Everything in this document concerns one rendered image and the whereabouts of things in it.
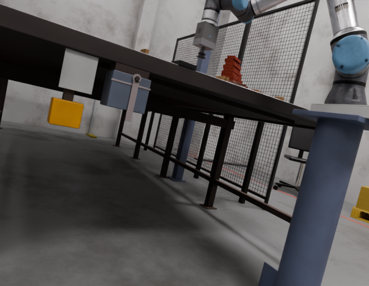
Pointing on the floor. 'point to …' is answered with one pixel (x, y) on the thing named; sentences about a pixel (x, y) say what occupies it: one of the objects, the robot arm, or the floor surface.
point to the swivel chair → (303, 134)
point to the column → (318, 199)
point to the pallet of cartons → (365, 205)
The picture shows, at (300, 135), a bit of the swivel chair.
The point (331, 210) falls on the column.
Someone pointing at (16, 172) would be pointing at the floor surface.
